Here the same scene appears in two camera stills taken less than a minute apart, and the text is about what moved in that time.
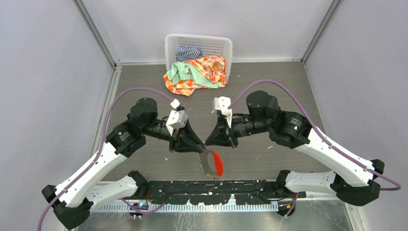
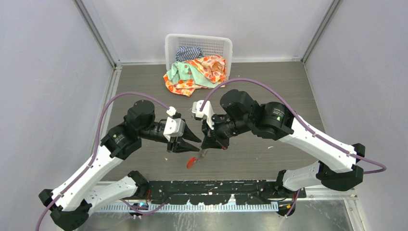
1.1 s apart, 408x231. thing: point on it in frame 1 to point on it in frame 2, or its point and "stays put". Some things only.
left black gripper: [178, 140] stays put
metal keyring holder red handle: [218, 163] to [202, 153]
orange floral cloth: [213, 67] stays put
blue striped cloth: [187, 53] stays put
